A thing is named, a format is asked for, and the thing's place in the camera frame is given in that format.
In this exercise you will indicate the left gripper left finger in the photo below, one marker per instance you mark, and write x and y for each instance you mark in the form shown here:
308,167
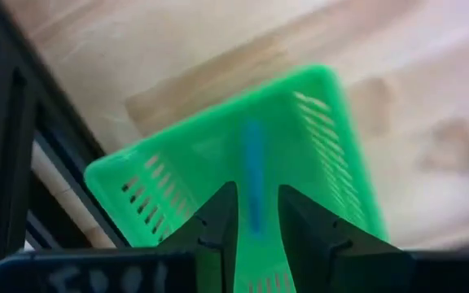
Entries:
210,244

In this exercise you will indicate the green plastic basket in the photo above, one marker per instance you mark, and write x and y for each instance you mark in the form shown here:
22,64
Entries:
202,134

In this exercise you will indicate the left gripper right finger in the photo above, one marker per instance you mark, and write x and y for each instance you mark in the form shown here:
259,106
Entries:
320,252

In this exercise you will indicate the small blue marker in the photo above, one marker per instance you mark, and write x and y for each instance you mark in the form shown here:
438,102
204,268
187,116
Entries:
254,171

